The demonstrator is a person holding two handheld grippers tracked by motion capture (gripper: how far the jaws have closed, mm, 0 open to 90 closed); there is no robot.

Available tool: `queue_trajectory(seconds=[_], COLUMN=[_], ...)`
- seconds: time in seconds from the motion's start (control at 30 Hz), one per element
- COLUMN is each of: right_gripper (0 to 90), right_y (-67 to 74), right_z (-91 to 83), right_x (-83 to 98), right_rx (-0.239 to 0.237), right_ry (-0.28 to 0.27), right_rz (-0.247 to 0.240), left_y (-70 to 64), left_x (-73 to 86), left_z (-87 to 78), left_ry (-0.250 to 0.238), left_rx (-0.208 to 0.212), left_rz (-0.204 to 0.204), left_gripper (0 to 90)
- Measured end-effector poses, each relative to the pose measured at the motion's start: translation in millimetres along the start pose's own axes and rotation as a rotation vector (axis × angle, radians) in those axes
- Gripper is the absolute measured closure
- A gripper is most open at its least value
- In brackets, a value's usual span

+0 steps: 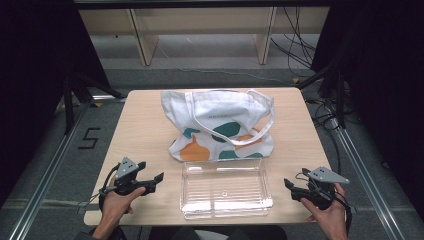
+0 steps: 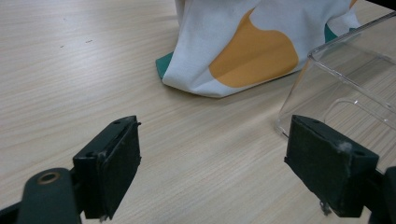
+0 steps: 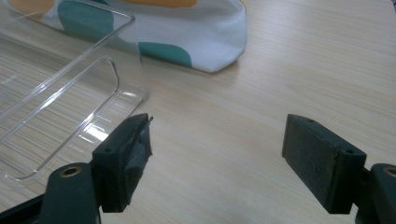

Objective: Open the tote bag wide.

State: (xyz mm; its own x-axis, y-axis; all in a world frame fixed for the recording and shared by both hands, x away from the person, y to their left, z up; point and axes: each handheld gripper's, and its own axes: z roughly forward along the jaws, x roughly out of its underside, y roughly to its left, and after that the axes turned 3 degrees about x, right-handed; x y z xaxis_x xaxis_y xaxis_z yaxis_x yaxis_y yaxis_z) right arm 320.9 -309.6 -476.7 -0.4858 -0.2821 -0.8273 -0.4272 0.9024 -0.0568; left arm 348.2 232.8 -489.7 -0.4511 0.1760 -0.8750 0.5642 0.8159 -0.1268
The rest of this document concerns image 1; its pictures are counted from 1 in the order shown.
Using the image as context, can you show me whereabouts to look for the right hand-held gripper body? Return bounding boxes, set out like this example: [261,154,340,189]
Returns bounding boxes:
[291,166,350,211]

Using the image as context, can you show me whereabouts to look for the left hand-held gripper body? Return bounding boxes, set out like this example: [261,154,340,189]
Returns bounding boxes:
[113,156,157,197]

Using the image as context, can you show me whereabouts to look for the clear plastic tray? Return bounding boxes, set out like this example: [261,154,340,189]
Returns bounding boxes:
[179,158,274,220]

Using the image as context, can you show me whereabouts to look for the white printed tote bag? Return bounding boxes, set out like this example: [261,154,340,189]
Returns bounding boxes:
[160,88,276,163]

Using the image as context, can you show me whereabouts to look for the person's right hand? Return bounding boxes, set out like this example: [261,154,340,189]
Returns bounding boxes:
[300,183,348,231]

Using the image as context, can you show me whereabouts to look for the person's left hand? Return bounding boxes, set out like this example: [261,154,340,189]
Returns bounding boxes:
[101,187,147,231]

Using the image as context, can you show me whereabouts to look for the black metal stand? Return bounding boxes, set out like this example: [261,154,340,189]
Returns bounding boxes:
[296,63,348,130]
[62,71,127,135]

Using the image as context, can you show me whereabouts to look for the left hand-held gripper cable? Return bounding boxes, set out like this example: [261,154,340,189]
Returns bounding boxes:
[98,163,121,214]

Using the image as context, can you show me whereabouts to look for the hand-held gripper cable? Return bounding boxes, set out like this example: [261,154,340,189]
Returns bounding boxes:
[98,163,121,214]
[334,194,353,234]

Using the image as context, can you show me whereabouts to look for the right hand-held gripper cable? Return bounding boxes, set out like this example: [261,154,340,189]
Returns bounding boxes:
[334,194,353,234]

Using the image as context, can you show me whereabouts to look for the silver metal floor rail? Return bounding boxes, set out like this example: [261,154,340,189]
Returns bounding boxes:
[7,94,128,240]
[328,116,407,240]

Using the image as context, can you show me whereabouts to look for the black cables beside table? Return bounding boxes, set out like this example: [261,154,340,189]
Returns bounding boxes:
[304,96,346,176]

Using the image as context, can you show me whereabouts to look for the white floor cable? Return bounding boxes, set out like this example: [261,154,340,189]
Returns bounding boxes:
[156,43,294,85]

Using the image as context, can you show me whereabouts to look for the black floor cables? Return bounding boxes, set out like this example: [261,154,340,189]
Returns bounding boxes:
[269,6,318,78]

